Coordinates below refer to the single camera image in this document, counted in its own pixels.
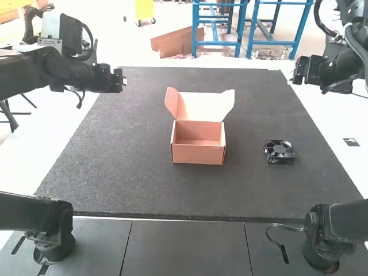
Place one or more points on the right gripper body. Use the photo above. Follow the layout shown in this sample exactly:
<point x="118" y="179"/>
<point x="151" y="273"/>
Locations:
<point x="312" y="70"/>

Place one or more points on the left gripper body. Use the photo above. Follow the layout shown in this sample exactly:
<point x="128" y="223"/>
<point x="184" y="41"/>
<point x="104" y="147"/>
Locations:
<point x="110" y="80"/>

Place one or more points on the cardboard box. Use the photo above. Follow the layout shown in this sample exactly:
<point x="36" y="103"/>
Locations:
<point x="198" y="153"/>

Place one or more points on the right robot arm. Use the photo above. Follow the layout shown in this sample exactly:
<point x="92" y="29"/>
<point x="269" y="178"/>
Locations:
<point x="342" y="64"/>

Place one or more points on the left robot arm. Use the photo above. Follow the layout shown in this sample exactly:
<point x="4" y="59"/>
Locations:
<point x="63" y="70"/>

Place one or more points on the black mat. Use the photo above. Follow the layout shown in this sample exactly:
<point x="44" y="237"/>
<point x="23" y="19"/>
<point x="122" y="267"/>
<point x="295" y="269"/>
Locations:
<point x="129" y="149"/>

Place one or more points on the blue workbench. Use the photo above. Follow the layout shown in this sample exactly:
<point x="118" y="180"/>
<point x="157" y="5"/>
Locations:
<point x="198" y="31"/>
<point x="251" y="31"/>

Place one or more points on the yellow wheeled cart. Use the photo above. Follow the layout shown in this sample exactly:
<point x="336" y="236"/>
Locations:
<point x="144" y="10"/>

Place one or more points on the flat cardboard sheet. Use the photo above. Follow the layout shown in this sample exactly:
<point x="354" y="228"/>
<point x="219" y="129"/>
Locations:
<point x="178" y="38"/>

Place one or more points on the small black sticker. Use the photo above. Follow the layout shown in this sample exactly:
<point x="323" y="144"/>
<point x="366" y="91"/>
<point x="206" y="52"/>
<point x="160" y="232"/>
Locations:
<point x="351" y="142"/>

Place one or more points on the black square fan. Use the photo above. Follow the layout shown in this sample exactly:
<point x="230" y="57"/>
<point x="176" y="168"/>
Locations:
<point x="280" y="149"/>

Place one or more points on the dark base panel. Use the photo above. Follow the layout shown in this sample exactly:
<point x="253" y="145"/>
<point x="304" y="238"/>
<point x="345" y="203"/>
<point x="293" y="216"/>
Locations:
<point x="267" y="258"/>
<point x="97" y="247"/>
<point x="187" y="250"/>

